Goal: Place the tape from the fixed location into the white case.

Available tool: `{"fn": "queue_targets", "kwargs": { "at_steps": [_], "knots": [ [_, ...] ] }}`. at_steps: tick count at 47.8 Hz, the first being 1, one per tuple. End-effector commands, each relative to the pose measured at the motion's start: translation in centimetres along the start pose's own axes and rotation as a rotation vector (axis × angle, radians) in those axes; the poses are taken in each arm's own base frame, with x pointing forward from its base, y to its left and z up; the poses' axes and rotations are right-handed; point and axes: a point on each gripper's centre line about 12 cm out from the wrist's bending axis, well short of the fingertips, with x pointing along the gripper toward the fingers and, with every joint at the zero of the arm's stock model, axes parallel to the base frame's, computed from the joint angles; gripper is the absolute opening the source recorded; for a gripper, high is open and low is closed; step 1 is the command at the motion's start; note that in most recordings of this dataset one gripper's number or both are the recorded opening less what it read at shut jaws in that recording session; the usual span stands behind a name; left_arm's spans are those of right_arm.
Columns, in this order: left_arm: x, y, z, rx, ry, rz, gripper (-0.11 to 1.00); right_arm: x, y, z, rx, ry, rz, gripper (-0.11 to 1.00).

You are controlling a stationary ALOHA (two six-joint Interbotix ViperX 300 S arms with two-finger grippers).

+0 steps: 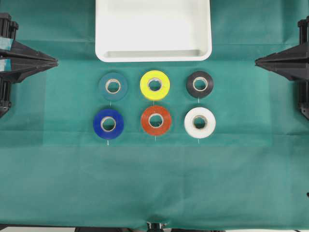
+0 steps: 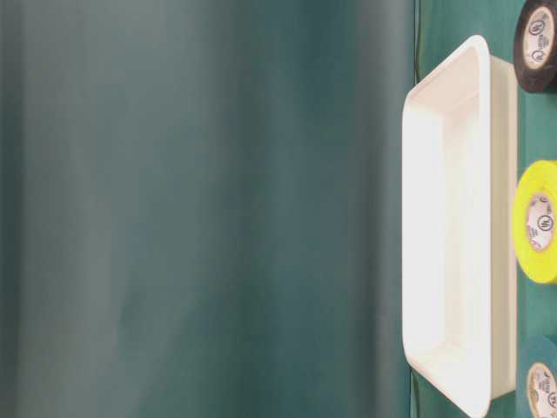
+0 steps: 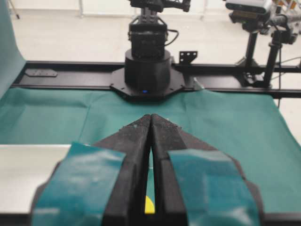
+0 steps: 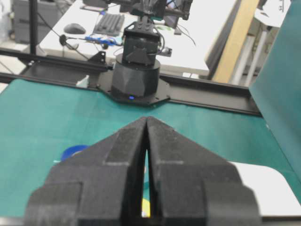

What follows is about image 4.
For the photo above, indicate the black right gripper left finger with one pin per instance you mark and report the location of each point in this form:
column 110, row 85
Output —
column 100, row 186

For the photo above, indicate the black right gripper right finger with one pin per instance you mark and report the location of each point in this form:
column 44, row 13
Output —
column 194, row 186

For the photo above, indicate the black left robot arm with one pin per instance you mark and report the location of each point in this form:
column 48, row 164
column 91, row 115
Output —
column 136, row 71

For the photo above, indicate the blue tape roll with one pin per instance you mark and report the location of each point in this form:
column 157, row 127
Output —
column 71, row 151

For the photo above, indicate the yellow tape roll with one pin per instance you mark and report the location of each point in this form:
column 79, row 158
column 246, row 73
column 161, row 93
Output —
column 146, row 208

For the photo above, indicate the white plastic case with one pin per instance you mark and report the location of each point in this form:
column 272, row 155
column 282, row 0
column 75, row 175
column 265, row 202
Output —
column 277, row 203

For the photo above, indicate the green table cloth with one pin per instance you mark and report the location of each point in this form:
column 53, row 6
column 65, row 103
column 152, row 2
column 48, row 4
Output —
column 39, row 121

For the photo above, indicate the white desk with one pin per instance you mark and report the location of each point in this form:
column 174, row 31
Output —
column 183, row 53

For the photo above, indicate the black computer mouse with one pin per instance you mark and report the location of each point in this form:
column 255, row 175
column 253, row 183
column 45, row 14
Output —
column 74, row 28

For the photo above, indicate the black keyboard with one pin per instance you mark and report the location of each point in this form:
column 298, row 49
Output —
column 110, row 25

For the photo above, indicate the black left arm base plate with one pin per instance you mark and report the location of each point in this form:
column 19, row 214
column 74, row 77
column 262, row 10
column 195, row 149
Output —
column 138, row 97

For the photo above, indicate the black aluminium frame rail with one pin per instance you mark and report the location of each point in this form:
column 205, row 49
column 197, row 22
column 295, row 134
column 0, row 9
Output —
column 67, row 72

